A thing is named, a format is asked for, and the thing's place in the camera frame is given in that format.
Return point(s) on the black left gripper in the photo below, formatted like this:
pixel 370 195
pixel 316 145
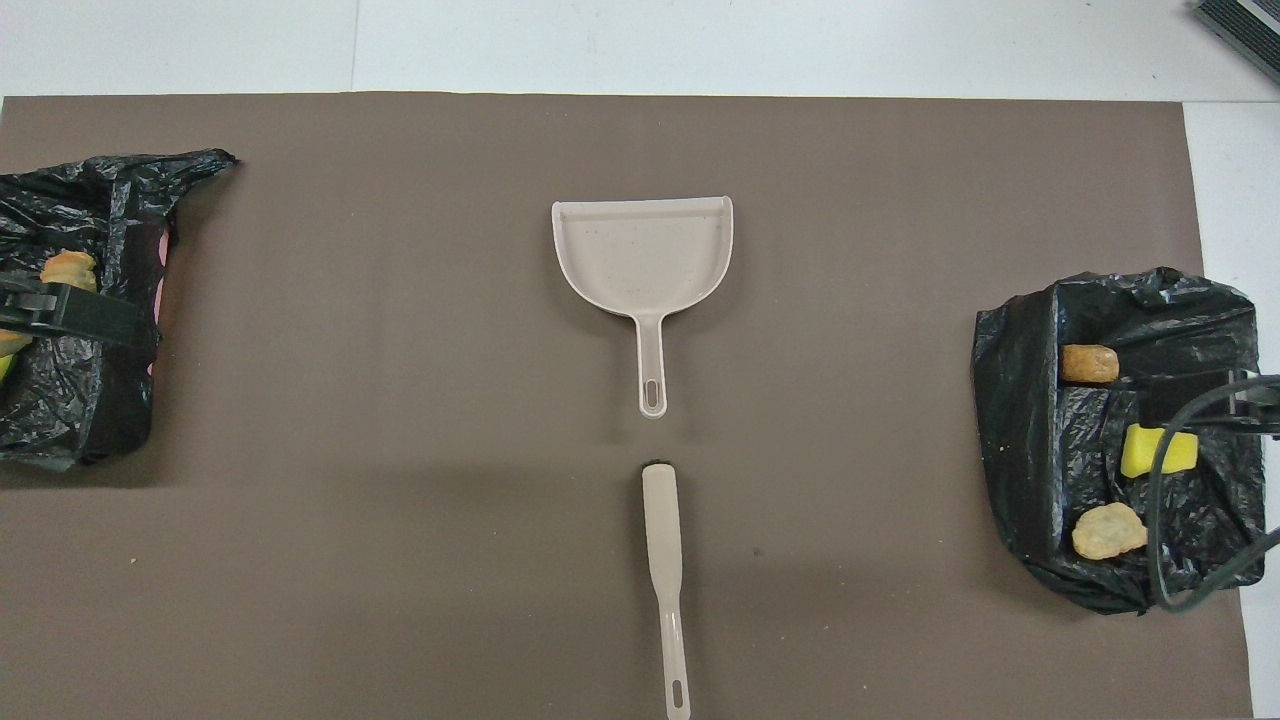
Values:
pixel 85 312

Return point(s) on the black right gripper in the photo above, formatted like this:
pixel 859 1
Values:
pixel 1255 405

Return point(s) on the striped orange croissant piece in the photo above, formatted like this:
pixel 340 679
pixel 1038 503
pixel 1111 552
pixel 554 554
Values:
pixel 68 268
pixel 12 343

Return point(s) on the yellow sponge wedge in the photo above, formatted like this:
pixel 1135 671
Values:
pixel 1175 452

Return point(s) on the brown bread nugget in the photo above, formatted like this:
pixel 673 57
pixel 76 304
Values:
pixel 1090 363

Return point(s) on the pale bread piece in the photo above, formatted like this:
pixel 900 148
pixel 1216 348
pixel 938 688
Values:
pixel 1108 532

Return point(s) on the beige plastic dustpan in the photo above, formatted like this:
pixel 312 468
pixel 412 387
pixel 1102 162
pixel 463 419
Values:
pixel 640 250

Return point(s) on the beige brush with black bristles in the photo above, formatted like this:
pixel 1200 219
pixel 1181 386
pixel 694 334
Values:
pixel 662 540

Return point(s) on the black bag over pink bin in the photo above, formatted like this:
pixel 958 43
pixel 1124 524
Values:
pixel 60 400

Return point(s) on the pink plastic bin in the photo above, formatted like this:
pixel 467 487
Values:
pixel 162 255

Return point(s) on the black bag lined bin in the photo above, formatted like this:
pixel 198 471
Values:
pixel 1020 420

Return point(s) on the dark ribbed device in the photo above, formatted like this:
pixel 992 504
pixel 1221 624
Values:
pixel 1245 25

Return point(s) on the brown paper table mat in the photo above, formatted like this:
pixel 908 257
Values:
pixel 600 560

